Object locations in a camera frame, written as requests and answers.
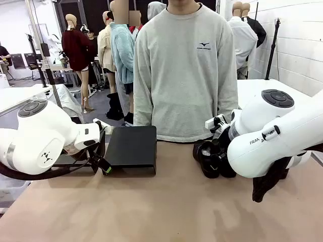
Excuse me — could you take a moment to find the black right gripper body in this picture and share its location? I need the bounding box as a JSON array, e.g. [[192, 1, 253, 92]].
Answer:
[[213, 126, 231, 157]]

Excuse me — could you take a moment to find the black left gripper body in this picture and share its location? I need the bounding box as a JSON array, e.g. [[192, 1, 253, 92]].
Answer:
[[87, 120, 107, 162]]

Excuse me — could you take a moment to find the person's left forearm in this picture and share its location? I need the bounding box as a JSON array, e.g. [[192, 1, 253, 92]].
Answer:
[[218, 83, 239, 119]]

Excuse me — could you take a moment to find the person's right forearm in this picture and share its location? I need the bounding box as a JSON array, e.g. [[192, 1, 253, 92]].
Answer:
[[133, 83, 154, 127]]

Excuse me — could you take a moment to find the black shoe stand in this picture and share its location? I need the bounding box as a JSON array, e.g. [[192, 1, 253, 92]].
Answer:
[[102, 125, 157, 176], [51, 153, 93, 174]]

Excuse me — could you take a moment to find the black light stand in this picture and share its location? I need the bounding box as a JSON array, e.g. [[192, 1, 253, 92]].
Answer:
[[26, 34, 49, 88]]

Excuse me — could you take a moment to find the white plastic cover sheet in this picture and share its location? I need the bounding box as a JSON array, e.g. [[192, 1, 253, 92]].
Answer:
[[54, 84, 84, 124]]

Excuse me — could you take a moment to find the person in grey sweatshirt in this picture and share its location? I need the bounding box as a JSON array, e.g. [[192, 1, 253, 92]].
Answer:
[[133, 0, 239, 143]]

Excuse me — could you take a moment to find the mannequin in beige jacket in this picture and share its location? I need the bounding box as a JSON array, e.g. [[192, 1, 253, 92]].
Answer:
[[97, 11, 117, 94]]

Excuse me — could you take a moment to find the mannequin in light blue fleece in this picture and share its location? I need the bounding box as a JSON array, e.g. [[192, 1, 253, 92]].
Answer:
[[110, 0, 136, 122]]

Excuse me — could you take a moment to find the mannequin in dark red sweater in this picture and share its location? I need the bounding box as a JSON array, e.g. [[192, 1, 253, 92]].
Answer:
[[61, 14, 96, 114]]

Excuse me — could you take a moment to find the white table with leg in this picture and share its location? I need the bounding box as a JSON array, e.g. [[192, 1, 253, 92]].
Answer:
[[0, 84, 64, 114]]

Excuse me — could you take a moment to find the black tripod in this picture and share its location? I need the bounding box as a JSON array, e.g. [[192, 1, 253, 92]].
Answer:
[[264, 17, 282, 81]]

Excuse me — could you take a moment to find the mannequin in white shirt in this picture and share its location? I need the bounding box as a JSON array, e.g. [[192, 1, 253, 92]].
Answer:
[[228, 1, 258, 76]]

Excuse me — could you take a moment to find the mannequin in black garment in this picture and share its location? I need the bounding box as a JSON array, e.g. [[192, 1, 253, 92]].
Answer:
[[241, 2, 267, 48]]

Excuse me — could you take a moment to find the mannequin in red jacket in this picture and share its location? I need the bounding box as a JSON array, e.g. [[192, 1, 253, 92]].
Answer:
[[128, 11, 144, 41]]

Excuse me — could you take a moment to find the silver metal pole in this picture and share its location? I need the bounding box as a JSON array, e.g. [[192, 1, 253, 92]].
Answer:
[[25, 0, 63, 108]]

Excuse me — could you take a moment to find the seated person in black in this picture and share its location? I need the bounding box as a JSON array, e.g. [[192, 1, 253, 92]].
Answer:
[[0, 45, 13, 74]]

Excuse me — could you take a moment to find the mannequin in grey hoodie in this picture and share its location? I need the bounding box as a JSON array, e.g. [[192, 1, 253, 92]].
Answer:
[[147, 2, 167, 21]]

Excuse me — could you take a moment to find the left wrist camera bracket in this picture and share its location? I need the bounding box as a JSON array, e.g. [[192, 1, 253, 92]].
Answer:
[[92, 117, 113, 134]]

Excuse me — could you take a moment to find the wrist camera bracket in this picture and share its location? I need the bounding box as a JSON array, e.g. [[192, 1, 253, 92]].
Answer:
[[92, 117, 113, 134], [205, 113, 232, 134]]

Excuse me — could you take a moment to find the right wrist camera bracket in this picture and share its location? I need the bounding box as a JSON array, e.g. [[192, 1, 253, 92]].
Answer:
[[205, 113, 232, 134]]

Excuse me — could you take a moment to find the right arm black cable sleeve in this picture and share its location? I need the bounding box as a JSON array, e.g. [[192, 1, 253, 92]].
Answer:
[[252, 150, 313, 204]]

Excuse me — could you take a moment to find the arm black cable sleeve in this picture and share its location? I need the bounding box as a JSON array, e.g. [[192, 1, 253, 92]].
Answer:
[[0, 151, 100, 181], [252, 150, 313, 204]]

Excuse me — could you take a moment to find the left arm black cable sleeve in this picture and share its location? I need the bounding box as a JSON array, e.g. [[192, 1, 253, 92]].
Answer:
[[0, 151, 100, 181]]

